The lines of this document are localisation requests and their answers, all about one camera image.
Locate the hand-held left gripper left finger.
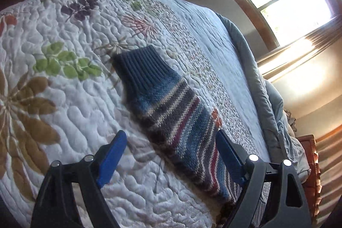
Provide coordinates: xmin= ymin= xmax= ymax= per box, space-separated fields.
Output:
xmin=30 ymin=130 xmax=128 ymax=228

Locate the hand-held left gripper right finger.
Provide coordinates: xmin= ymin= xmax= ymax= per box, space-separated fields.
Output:
xmin=215 ymin=130 xmax=313 ymax=228

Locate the striped knitted sweater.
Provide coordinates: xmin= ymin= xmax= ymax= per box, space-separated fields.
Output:
xmin=111 ymin=44 xmax=268 ymax=228

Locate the floral quilted bedspread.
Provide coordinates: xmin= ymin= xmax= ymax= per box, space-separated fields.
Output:
xmin=0 ymin=0 xmax=270 ymax=228

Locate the grey comforter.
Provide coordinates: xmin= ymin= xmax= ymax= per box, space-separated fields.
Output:
xmin=219 ymin=13 xmax=312 ymax=183

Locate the wooden headboard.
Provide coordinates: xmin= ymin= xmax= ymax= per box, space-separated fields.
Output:
xmin=296 ymin=134 xmax=322 ymax=220

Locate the beige curtain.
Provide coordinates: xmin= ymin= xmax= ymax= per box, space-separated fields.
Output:
xmin=256 ymin=17 xmax=342 ymax=228

